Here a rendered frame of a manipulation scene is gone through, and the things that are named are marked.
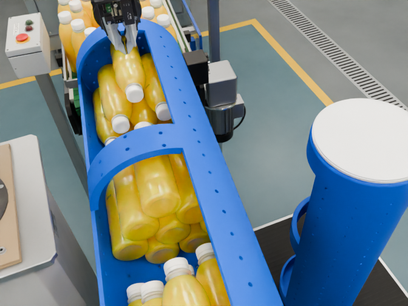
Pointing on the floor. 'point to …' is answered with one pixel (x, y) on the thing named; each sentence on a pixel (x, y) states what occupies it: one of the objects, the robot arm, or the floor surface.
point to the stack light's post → (214, 27)
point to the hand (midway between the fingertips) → (125, 46)
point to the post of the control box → (63, 127)
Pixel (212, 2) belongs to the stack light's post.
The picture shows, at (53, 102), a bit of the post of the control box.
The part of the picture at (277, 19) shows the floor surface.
